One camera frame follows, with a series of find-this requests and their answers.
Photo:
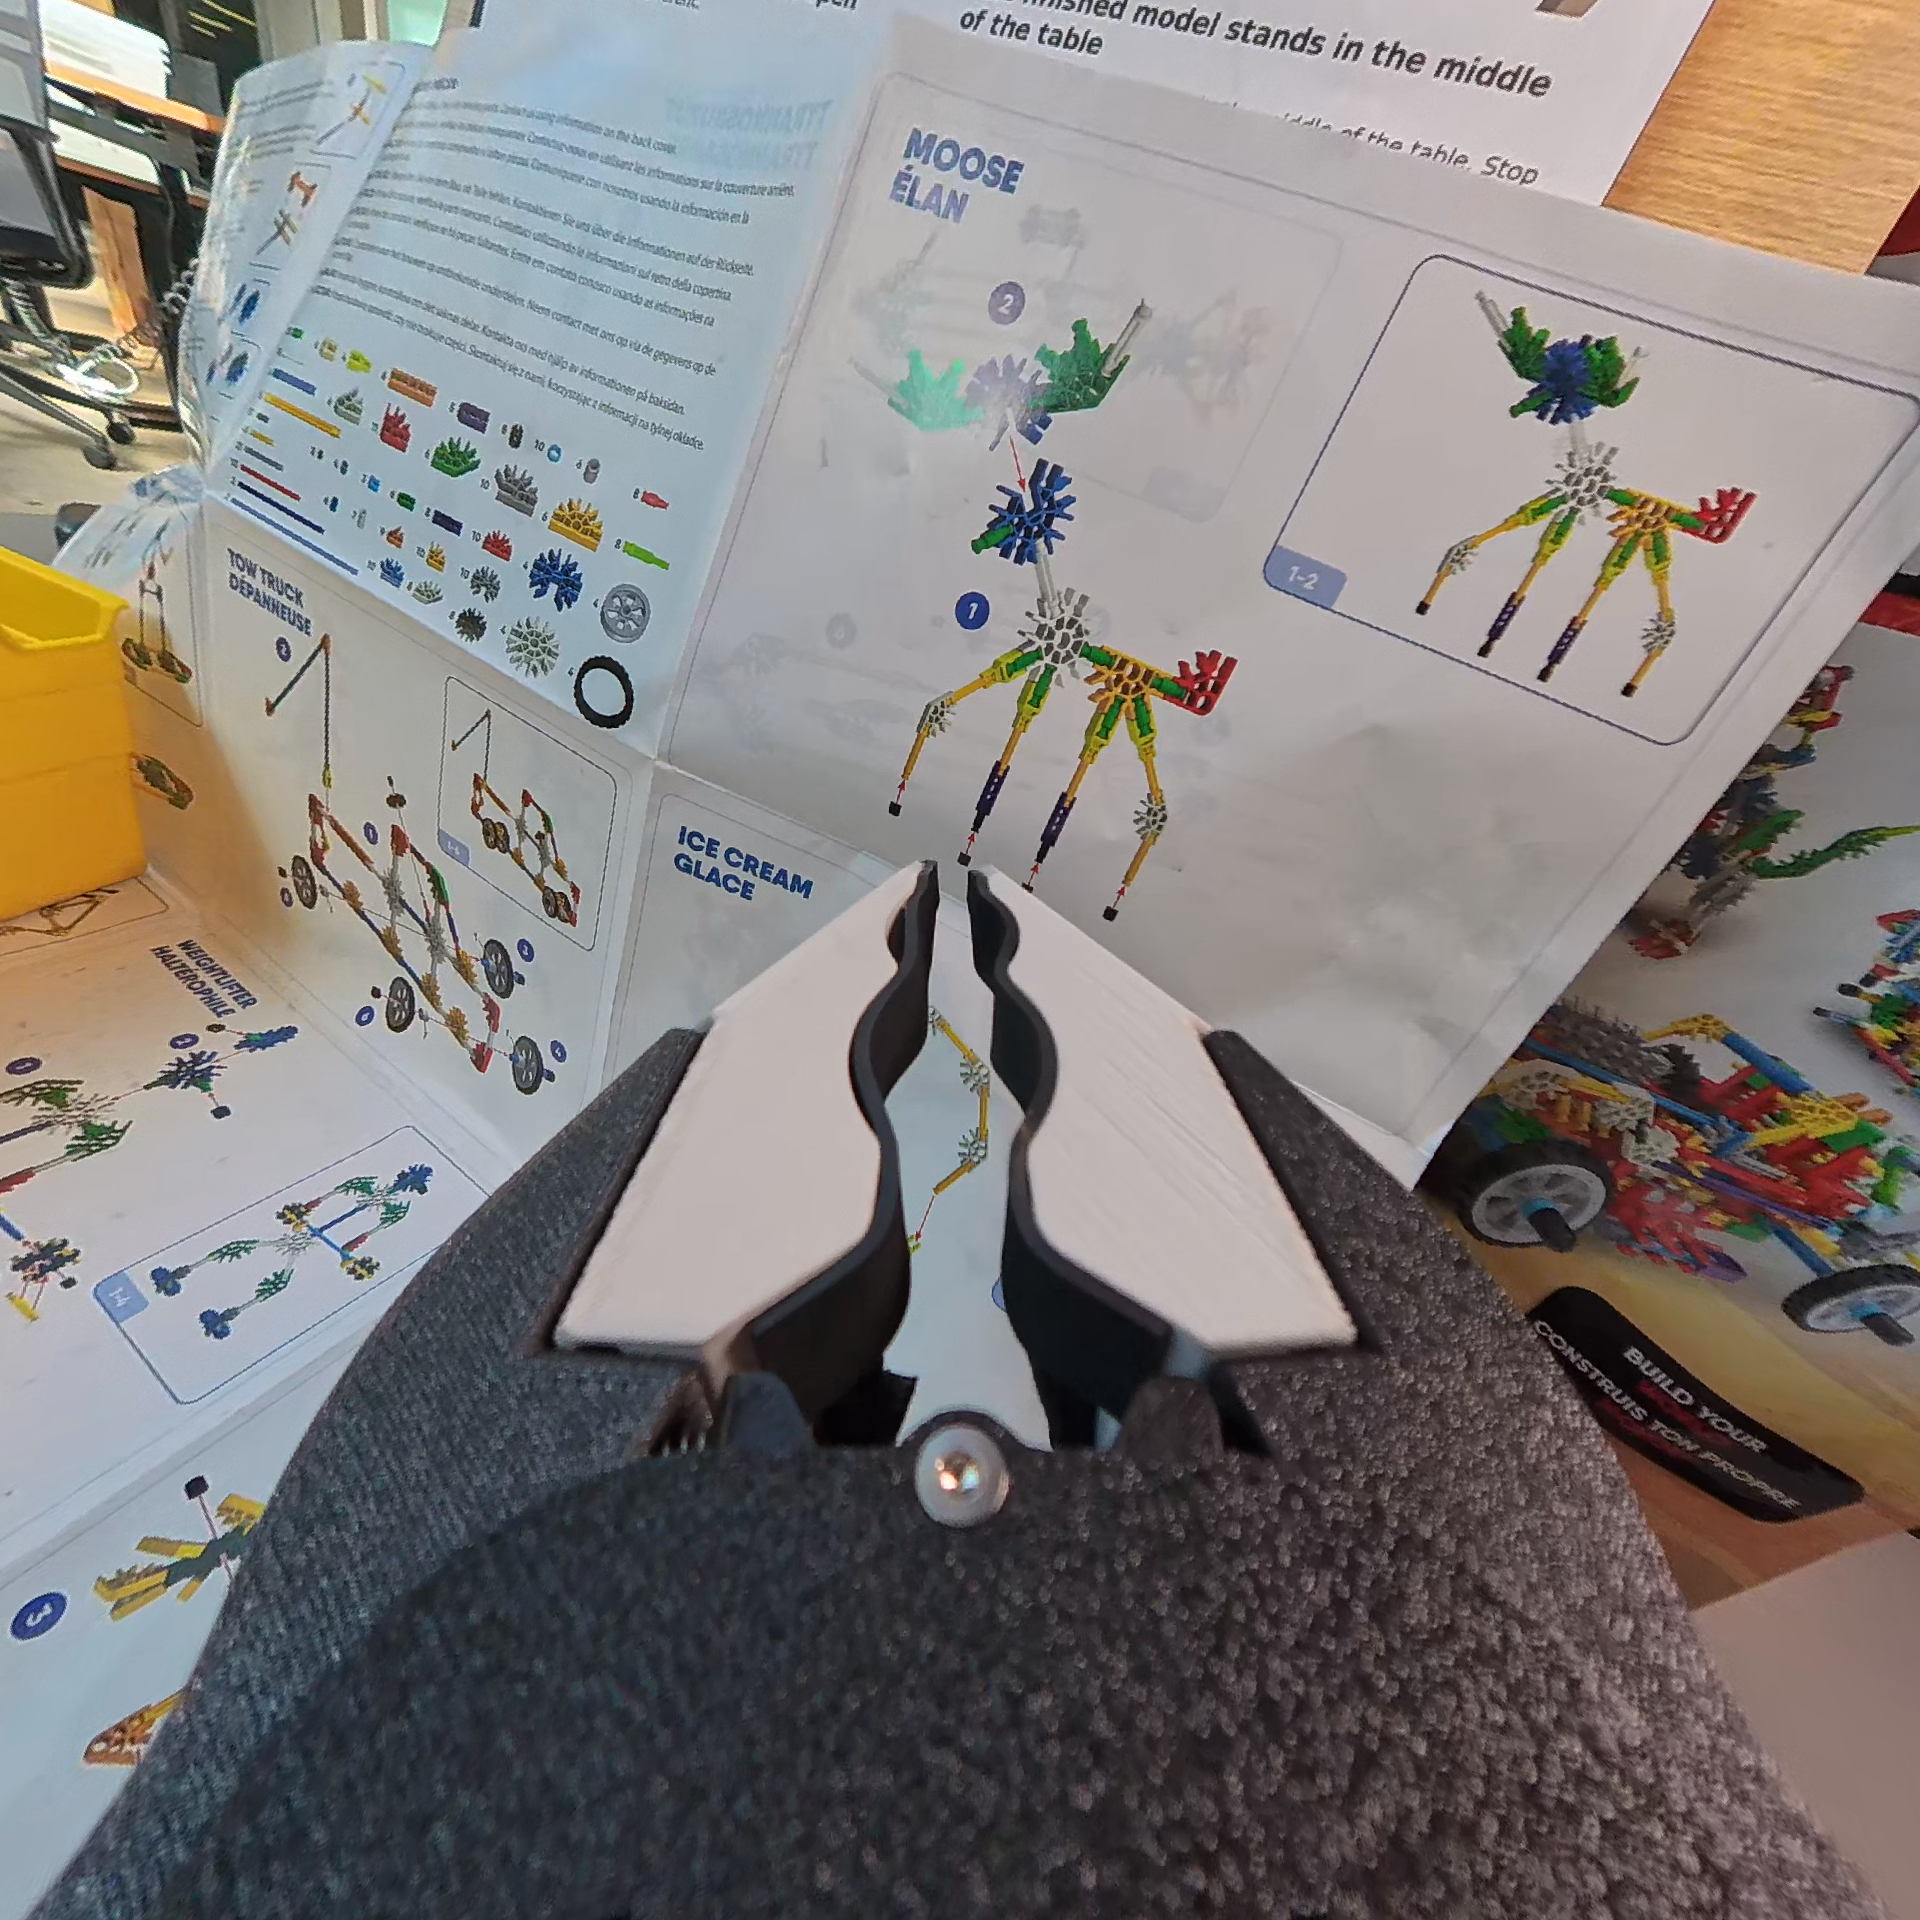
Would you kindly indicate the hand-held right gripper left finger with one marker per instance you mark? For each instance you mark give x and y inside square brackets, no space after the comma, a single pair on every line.
[720,1184]

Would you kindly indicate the white folded instruction sheet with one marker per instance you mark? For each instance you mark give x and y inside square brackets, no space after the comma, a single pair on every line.
[1350,825]

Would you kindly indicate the yellow plastic bin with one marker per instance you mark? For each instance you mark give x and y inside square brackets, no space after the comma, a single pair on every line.
[59,750]

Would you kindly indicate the wooden board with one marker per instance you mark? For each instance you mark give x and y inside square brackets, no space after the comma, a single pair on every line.
[1800,120]

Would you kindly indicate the black office chair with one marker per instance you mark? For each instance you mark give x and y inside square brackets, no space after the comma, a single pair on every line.
[44,324]

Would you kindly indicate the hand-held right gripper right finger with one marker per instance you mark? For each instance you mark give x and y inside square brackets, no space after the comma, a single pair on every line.
[1184,1184]

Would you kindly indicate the construction toy set box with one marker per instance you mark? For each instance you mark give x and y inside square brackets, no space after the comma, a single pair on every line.
[1650,1126]

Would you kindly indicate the white printed task sheet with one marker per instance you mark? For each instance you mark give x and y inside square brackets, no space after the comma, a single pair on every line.
[1620,90]

